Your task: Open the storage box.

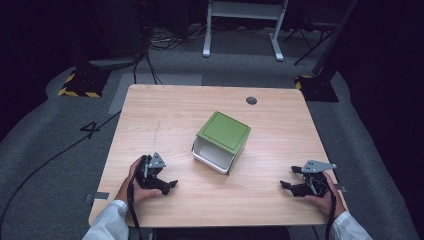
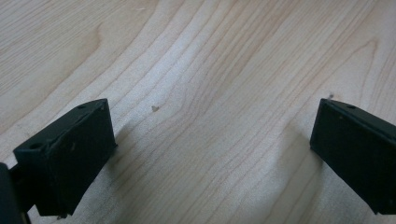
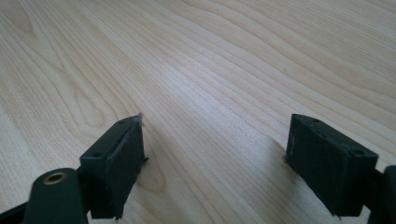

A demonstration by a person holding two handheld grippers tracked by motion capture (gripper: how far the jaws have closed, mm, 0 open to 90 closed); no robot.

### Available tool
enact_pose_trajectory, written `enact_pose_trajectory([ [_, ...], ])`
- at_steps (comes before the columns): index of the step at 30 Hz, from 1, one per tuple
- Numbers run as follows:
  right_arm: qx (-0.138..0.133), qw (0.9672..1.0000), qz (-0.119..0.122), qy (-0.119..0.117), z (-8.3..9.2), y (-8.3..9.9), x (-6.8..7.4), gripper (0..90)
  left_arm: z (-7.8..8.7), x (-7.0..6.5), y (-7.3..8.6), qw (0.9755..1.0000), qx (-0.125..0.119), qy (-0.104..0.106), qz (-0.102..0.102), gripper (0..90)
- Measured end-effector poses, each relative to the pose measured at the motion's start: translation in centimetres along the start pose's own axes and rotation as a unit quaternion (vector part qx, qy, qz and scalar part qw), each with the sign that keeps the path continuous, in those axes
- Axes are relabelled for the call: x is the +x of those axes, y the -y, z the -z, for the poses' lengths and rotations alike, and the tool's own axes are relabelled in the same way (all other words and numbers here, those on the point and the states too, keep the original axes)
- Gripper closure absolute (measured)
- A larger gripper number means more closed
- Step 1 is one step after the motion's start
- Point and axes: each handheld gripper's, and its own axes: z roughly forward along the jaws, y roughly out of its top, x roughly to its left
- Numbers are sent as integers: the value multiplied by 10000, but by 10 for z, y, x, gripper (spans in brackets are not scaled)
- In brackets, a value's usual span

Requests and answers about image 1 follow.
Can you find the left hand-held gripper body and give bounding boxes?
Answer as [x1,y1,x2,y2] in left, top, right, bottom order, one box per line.
[134,152,170,190]

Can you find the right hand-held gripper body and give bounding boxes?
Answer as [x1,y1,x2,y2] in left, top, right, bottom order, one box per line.
[292,159,337,199]

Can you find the white drawer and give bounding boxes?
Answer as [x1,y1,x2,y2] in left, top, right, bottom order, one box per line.
[191,135,235,176]

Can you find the green storage box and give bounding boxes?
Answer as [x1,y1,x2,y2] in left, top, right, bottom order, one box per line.
[195,110,252,174]

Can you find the person's right hand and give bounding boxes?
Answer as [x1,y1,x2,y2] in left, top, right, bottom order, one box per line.
[304,171,348,220]

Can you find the person's left hand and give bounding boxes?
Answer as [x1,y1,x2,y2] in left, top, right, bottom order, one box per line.
[114,156,165,205]

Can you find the person's dark lap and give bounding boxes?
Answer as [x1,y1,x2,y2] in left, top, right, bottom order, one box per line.
[153,226,292,240]

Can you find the black yellow striped stand base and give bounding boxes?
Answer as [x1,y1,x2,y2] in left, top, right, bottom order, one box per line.
[294,73,340,103]
[57,67,112,99]

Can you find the grey round stand base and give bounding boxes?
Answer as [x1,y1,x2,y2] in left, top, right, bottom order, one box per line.
[87,56,138,72]

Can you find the black folding tripod stand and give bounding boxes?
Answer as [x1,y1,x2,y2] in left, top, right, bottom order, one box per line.
[283,18,337,67]

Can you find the dark slanted stand pole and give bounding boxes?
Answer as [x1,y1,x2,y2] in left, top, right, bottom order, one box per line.
[311,0,360,78]

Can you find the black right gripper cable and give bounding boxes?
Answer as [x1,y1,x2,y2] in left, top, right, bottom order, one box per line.
[323,184,338,240]

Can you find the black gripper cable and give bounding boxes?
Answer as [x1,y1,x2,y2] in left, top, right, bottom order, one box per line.
[126,178,145,240]
[323,184,338,240]

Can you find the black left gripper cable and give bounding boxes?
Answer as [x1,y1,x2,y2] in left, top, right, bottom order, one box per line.
[126,178,145,240]

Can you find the long black floor cable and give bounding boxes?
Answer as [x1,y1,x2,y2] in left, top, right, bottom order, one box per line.
[0,110,123,236]

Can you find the bundle of floor cables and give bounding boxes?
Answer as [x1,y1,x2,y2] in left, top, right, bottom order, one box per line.
[145,23,209,52]

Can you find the white metal stand frame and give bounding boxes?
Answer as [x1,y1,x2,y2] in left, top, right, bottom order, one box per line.
[202,0,290,63]

